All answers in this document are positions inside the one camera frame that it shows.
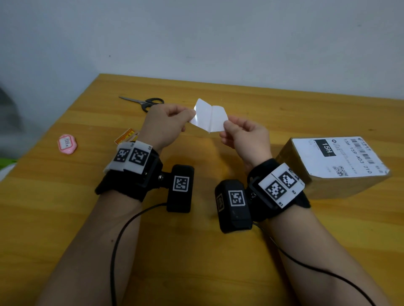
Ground person's right hand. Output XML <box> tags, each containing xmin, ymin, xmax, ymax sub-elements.
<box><xmin>219</xmin><ymin>115</ymin><xmax>273</xmax><ymax>172</ymax></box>

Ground person's left hand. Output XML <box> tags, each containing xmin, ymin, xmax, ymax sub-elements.
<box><xmin>137</xmin><ymin>104</ymin><xmax>197</xmax><ymax>152</ymax></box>

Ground stack of yellow stickers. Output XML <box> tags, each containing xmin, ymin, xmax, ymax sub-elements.
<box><xmin>114</xmin><ymin>127</ymin><xmax>140</xmax><ymax>145</ymax></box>

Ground brown cardboard box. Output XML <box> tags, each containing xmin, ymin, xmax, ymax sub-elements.
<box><xmin>275</xmin><ymin>136</ymin><xmax>392</xmax><ymax>200</ymax></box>

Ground person's left forearm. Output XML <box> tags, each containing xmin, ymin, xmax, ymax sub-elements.
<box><xmin>36</xmin><ymin>190</ymin><xmax>143</xmax><ymax>306</ymax></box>

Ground person's right forearm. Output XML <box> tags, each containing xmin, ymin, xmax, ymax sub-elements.
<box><xmin>262</xmin><ymin>203</ymin><xmax>393</xmax><ymax>306</ymax></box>

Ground grey curtain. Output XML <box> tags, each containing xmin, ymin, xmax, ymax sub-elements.
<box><xmin>0</xmin><ymin>85</ymin><xmax>24</xmax><ymax>158</ymax></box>

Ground black handled scissors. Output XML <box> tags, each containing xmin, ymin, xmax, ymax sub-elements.
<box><xmin>118</xmin><ymin>96</ymin><xmax>165</xmax><ymax>113</ymax></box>

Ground black right wrist strap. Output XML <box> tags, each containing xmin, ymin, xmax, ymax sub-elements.
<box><xmin>247</xmin><ymin>158</ymin><xmax>311</xmax><ymax>222</ymax></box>

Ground black wrist strap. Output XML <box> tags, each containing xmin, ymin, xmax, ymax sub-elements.
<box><xmin>247</xmin><ymin>158</ymin><xmax>311</xmax><ymax>222</ymax></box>
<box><xmin>94</xmin><ymin>141</ymin><xmax>164</xmax><ymax>202</ymax></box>

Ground black left wrist strap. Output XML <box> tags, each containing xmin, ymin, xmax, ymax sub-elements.
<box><xmin>94</xmin><ymin>141</ymin><xmax>164</xmax><ymax>202</ymax></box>

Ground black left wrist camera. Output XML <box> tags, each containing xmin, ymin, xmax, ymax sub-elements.
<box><xmin>159</xmin><ymin>164</ymin><xmax>195</xmax><ymax>214</ymax></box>

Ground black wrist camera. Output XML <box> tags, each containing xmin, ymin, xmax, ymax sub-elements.
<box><xmin>159</xmin><ymin>164</ymin><xmax>195</xmax><ymax>214</ymax></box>
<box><xmin>214</xmin><ymin>179</ymin><xmax>254</xmax><ymax>235</ymax></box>

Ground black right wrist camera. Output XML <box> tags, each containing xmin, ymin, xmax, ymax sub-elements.
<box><xmin>214</xmin><ymin>179</ymin><xmax>254</xmax><ymax>235</ymax></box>

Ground black right camera cable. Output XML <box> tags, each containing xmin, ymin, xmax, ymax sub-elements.
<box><xmin>252</xmin><ymin>222</ymin><xmax>376</xmax><ymax>306</ymax></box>

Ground black camera cable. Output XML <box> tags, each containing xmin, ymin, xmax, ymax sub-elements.
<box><xmin>109</xmin><ymin>203</ymin><xmax>168</xmax><ymax>306</ymax></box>
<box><xmin>252</xmin><ymin>222</ymin><xmax>376</xmax><ymax>306</ymax></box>

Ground black left camera cable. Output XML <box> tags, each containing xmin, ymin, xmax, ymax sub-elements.
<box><xmin>109</xmin><ymin>203</ymin><xmax>168</xmax><ymax>306</ymax></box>

